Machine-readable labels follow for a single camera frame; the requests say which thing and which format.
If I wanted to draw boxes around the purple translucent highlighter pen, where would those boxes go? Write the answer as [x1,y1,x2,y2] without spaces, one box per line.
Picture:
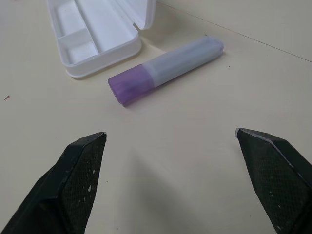
[107,35,224,107]

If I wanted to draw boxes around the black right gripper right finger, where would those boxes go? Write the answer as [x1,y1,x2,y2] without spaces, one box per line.
[234,127,312,234]

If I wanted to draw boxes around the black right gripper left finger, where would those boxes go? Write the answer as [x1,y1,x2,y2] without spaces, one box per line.
[0,132,108,234]

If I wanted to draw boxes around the white plastic pencil case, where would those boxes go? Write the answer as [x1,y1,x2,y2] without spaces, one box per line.
[46,0,157,79]

